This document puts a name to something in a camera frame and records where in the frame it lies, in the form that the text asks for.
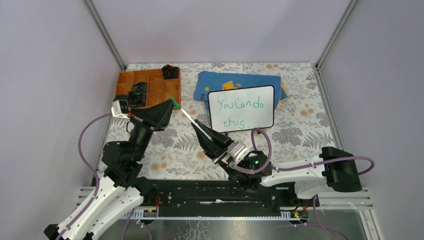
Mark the white board with black frame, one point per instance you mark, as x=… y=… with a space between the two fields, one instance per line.
x=242 y=109

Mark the slotted grey cable duct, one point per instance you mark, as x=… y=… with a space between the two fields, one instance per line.
x=217 y=211

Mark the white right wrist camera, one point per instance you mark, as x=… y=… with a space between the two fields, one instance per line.
x=237 y=151

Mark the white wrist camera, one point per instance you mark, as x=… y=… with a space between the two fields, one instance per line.
x=120 y=109
x=237 y=151

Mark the blue cartoon print cloth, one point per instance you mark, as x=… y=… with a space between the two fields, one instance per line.
x=213 y=81

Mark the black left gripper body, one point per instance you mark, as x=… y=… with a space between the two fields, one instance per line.
x=136 y=119

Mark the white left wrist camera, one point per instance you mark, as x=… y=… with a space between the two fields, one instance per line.
x=120 y=109

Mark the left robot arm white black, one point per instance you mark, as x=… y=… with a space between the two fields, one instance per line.
x=120 y=189

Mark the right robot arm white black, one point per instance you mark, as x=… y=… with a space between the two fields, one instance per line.
x=333 y=169

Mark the dark rolled sock with orange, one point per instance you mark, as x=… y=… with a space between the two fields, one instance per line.
x=170 y=72

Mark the aluminium frame post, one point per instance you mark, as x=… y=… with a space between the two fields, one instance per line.
x=106 y=36
x=317 y=69

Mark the blue green rolled sock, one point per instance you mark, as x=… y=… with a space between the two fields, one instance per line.
x=119 y=97

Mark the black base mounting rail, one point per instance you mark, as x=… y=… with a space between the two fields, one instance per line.
x=176 y=193

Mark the aluminium frame post left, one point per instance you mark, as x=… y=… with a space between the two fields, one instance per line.
x=106 y=36

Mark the wooden compartment tray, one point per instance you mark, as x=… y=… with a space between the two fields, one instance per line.
x=158 y=88

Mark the aluminium frame post right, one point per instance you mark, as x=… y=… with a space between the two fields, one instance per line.
x=317 y=69

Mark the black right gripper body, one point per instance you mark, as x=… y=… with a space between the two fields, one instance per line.
x=224 y=158

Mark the green marker cap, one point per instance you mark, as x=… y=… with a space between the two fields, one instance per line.
x=176 y=105

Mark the dark rolled sock with green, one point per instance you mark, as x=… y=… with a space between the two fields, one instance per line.
x=139 y=88

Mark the black rolled sock middle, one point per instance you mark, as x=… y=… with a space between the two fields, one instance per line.
x=136 y=99

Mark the floral patterned tablecloth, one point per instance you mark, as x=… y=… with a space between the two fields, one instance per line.
x=301 y=127

